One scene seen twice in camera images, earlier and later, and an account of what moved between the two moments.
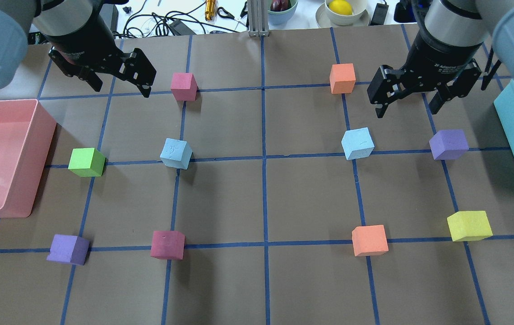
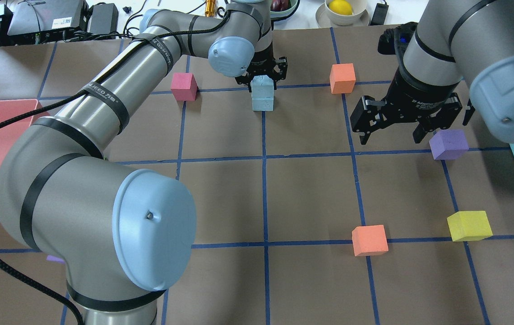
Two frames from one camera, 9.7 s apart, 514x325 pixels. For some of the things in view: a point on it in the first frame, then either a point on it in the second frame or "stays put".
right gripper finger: [467, 77] → [441, 119]
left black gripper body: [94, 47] → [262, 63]
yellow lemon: [340, 6] stays put
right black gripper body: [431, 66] → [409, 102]
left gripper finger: [86, 74] → [245, 79]
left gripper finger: [139, 70] → [280, 70]
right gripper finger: [386, 86] → [368, 113]
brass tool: [210, 9] stays put
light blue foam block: [176, 153] → [262, 87]
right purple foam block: [449, 144] stays put
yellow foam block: [469, 225] stays put
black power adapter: [379, 16] stays put
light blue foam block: [358, 143] → [263, 104]
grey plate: [323, 20] stays put
